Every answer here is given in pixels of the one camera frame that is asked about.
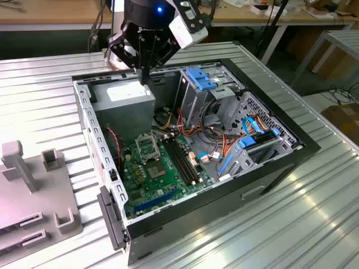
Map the black PC case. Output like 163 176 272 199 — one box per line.
71 57 322 266

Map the black camera cable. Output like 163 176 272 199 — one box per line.
88 2 106 54

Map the black tripod stand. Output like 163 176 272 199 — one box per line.
256 0 289 64

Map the blue drive bay bracket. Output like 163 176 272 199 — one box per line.
185 67 219 92

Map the multicoloured power wire bundle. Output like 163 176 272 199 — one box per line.
151 105 242 160

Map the grey metal drive cage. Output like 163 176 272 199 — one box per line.
178 66 245 128

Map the long blue data wire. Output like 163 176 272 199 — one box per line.
241 115 266 136

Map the wooden desk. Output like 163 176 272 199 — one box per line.
0 0 359 64

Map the labelled cardboard box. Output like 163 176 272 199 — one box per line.
320 103 359 146

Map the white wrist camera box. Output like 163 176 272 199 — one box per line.
168 1 210 50

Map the black card retention latch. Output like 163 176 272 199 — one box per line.
96 184 132 251

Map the blue expansion slot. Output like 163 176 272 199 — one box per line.
134 187 180 214

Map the empty blue disk carrier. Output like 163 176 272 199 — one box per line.
218 152 242 177

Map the metal socket cover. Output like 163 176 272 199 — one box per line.
135 133 161 163

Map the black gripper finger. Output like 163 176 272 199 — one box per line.
144 35 180 85
108 32 145 84

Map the grey metal frame table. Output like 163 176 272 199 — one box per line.
290 29 359 90

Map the grey metal disk bay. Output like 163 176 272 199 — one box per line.
215 134 305 182

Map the hard disk in blue carrier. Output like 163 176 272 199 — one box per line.
237 127 282 150

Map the brown cardboard box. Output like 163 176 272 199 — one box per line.
286 27 359 81

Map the grey power supply unit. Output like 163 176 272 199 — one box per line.
91 78 157 146

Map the short blue data wire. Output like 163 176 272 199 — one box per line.
195 151 222 165

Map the CPU socket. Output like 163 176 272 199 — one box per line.
144 159 171 181

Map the grey parts rack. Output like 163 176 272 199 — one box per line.
0 140 84 256

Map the green motherboard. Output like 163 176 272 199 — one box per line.
121 133 217 219

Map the red and black fan wire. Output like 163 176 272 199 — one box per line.
104 126 127 171

